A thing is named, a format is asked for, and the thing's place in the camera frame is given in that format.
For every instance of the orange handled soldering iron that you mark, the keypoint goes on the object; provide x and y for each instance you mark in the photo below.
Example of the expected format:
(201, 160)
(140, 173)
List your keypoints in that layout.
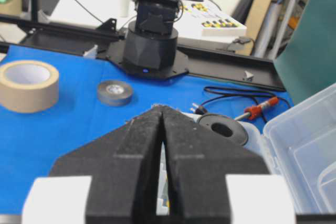
(254, 112)

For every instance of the clear plastic toolbox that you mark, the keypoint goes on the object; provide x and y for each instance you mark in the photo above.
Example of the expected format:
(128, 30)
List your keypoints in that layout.
(298, 143)

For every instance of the dark green board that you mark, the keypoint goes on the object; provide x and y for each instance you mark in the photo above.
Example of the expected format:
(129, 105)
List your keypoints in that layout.
(307, 65)

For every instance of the black tape roll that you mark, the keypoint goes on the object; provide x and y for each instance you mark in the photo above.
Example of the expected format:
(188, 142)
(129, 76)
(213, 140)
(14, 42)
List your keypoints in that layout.
(225, 126)

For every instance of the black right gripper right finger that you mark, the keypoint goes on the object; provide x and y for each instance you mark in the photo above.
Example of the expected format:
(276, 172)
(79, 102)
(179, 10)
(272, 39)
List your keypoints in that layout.
(198, 161)

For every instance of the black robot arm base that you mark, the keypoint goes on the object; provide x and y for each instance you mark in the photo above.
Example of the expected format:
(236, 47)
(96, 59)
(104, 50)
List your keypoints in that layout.
(151, 43)

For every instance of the grey duct tape roll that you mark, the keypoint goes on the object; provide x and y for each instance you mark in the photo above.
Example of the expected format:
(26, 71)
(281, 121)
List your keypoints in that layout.
(114, 93)

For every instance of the white box with yellow items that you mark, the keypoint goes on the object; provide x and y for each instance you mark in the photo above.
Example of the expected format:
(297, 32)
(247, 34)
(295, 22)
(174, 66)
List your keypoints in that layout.
(205, 19)

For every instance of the black mounting rail plate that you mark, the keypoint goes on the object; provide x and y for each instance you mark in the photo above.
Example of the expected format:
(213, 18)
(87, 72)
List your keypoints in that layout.
(196, 62)

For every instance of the beige masking tape roll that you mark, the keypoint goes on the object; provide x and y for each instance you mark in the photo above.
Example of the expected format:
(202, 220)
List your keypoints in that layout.
(29, 86)

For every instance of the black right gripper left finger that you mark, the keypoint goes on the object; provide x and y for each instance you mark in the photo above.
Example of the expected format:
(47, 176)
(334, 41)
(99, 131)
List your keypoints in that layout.
(124, 166)

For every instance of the blue table mat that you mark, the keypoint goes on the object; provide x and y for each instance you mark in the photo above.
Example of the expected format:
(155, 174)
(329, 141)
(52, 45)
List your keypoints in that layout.
(30, 143)

